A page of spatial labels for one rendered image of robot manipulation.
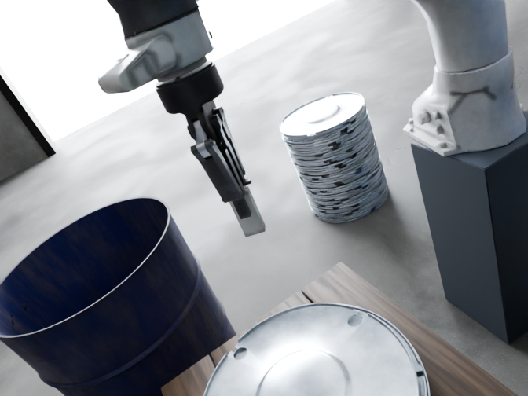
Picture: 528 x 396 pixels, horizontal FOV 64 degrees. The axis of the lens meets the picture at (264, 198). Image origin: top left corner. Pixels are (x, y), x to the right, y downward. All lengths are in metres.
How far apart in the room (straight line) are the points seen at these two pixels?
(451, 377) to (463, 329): 0.49
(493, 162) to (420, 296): 0.51
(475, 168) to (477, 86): 0.13
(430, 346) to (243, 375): 0.26
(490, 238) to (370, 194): 0.66
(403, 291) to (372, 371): 0.63
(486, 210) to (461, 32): 0.30
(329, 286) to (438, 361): 0.23
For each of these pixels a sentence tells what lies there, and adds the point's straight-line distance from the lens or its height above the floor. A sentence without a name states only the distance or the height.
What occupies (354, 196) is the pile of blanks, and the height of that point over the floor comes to 0.09.
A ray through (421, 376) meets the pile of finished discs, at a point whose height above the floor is 0.38.
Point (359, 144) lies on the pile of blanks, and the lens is 1.37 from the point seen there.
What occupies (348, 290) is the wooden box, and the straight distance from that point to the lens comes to 0.74.
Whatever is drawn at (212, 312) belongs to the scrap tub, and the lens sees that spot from 1.01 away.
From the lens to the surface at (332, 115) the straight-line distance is 1.39.
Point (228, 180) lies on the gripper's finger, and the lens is 0.51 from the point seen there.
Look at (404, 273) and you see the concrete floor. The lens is 1.25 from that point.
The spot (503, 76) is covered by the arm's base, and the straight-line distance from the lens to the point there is 0.78.
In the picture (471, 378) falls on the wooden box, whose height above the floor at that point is 0.35.
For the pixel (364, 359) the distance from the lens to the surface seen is 0.60.
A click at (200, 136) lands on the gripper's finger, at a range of 0.48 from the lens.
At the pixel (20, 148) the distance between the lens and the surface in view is 4.53.
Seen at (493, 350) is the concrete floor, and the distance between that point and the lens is 1.07.
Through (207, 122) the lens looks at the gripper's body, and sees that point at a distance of 0.49.
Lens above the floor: 0.87
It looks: 29 degrees down
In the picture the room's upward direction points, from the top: 25 degrees counter-clockwise
